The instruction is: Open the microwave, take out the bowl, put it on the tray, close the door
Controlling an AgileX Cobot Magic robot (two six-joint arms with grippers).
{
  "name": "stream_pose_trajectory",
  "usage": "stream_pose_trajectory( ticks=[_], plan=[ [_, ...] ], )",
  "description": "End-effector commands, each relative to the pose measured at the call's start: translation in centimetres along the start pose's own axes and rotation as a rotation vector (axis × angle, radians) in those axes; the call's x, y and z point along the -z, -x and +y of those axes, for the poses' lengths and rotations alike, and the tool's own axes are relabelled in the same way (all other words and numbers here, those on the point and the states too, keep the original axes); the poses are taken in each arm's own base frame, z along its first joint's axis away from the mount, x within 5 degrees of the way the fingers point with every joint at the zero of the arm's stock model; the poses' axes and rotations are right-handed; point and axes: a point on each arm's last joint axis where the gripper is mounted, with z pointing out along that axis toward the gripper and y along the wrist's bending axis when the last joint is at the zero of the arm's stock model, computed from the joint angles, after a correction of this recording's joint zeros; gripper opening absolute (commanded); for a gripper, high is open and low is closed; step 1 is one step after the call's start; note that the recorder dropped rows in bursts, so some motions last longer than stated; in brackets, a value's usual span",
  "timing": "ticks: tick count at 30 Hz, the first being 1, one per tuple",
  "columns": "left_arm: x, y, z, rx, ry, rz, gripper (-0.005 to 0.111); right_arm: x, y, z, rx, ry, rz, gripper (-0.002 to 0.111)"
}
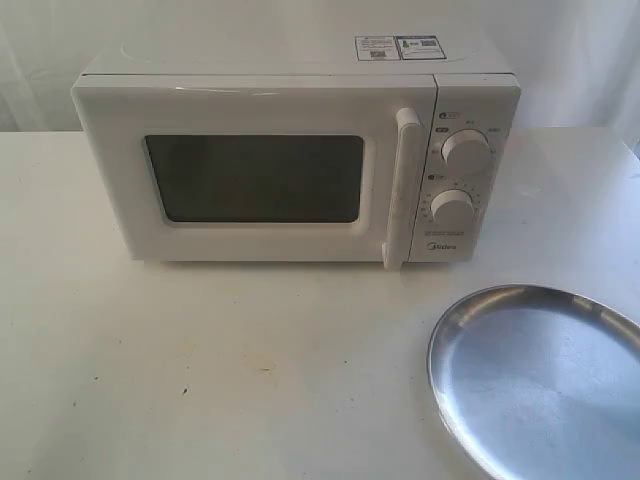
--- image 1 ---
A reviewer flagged round steel tray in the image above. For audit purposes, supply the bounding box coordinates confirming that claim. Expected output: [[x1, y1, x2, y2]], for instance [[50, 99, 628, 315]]
[[426, 284, 639, 479]]

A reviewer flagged upper white control knob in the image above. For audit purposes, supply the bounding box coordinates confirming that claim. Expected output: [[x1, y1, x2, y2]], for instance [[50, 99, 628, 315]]
[[441, 129, 492, 175]]

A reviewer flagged white backdrop curtain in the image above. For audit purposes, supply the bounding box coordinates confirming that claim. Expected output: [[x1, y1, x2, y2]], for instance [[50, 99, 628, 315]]
[[1, 1, 639, 152]]

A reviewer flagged white microwave door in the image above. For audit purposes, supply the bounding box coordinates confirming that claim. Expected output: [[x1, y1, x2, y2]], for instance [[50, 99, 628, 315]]
[[72, 75, 438, 270]]

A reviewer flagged white microwave oven body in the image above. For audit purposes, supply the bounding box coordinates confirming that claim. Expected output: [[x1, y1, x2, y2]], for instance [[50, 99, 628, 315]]
[[78, 35, 521, 266]]

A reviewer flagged blue label sticker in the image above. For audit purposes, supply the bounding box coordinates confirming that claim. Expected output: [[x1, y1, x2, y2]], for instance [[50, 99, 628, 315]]
[[394, 35, 447, 61]]

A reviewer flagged lower white control knob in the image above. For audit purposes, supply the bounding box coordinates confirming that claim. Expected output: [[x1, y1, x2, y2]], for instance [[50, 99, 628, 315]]
[[430, 189, 475, 228]]

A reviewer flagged white label sticker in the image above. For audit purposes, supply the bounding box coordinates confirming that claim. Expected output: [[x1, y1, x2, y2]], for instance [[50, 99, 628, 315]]
[[354, 35, 401, 62]]

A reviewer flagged white control knob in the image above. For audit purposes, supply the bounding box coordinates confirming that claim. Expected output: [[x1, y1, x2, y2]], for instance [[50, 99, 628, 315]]
[[441, 129, 492, 175], [430, 189, 475, 228]]

